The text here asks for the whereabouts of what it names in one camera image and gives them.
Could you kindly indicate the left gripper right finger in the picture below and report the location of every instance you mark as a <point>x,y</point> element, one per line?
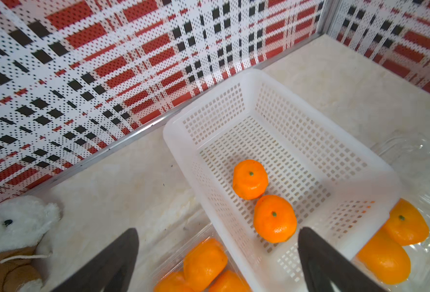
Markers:
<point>325,268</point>

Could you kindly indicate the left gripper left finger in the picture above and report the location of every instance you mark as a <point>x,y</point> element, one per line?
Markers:
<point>109,271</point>

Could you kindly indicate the orange four container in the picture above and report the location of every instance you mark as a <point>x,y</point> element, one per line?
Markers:
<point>386,259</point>

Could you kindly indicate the orange two container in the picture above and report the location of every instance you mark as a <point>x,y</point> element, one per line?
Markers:
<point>274,219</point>

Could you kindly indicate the white plastic basket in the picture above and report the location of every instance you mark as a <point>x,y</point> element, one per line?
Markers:
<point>337,186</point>

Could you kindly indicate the orange three container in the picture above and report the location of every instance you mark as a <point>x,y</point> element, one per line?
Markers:
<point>406,225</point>

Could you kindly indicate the orange one container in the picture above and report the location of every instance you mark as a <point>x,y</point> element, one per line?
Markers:
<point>250,179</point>

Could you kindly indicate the white teddy bear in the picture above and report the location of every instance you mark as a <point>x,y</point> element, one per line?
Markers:
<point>23,223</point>

